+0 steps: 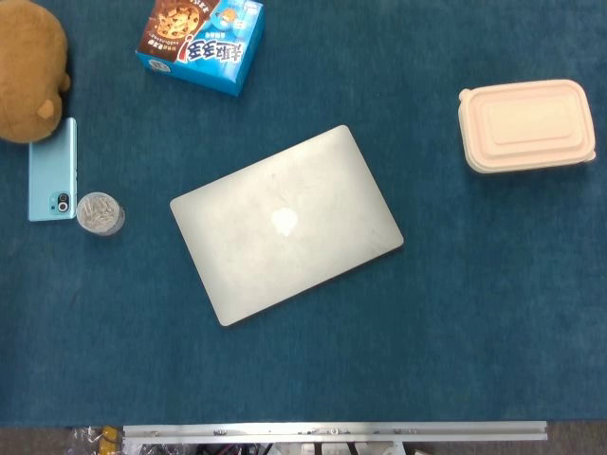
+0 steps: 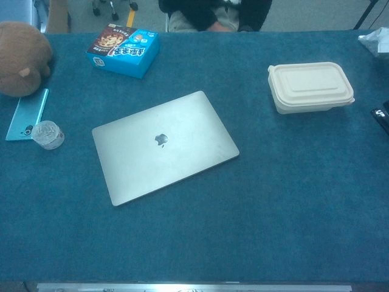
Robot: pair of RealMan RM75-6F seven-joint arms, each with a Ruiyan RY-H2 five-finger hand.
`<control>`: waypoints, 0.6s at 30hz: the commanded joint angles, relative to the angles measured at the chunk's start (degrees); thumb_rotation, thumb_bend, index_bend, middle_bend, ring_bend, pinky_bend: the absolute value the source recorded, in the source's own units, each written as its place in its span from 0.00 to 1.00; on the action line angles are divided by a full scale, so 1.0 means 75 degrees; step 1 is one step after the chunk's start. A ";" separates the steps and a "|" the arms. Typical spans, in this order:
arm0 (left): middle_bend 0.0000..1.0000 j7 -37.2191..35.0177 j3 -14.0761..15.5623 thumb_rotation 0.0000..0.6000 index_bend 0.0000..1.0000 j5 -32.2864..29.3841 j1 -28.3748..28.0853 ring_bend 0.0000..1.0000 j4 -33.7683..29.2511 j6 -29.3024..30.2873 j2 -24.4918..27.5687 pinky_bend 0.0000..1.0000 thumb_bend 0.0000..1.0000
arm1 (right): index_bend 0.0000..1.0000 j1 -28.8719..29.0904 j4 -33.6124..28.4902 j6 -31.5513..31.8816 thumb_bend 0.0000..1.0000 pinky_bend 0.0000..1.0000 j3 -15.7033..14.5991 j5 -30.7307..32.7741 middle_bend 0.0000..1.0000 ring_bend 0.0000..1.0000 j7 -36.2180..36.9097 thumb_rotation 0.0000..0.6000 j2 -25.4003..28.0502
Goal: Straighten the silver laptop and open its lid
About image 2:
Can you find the beige lidded lunch box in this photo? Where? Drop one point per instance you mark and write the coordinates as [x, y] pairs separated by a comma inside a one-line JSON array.
[[310, 85]]

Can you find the aluminium rail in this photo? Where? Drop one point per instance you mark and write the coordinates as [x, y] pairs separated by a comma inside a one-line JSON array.
[[194, 287]]

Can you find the crumpled clear plastic bag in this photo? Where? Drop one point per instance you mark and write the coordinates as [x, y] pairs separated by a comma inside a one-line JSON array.
[[377, 42]]

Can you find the blue table cloth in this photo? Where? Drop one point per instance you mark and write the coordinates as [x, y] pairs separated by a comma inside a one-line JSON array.
[[194, 237]]

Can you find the brown plush toy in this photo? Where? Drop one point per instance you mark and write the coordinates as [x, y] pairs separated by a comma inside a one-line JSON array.
[[21, 57]]

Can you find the teal smartphone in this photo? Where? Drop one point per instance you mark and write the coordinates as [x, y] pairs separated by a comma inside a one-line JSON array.
[[27, 112]]

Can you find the clear plastic round jar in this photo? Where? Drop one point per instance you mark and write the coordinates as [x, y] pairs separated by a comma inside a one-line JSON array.
[[47, 135]]

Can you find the black tripod leg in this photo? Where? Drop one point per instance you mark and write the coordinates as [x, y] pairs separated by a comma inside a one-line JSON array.
[[366, 12]]

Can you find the brown cardboard box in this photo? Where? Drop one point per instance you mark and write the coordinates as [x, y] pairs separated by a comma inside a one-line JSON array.
[[57, 15]]

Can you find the silver laptop with apple logo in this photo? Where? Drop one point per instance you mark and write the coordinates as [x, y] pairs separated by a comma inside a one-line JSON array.
[[164, 158]]

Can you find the blue chocolate cookie box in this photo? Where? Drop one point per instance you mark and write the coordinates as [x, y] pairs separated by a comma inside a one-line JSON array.
[[127, 53]]

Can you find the seated person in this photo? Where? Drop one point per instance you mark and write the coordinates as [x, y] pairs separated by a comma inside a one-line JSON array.
[[197, 15]]

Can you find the black flat object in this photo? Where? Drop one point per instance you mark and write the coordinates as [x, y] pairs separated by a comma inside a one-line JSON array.
[[382, 117]]

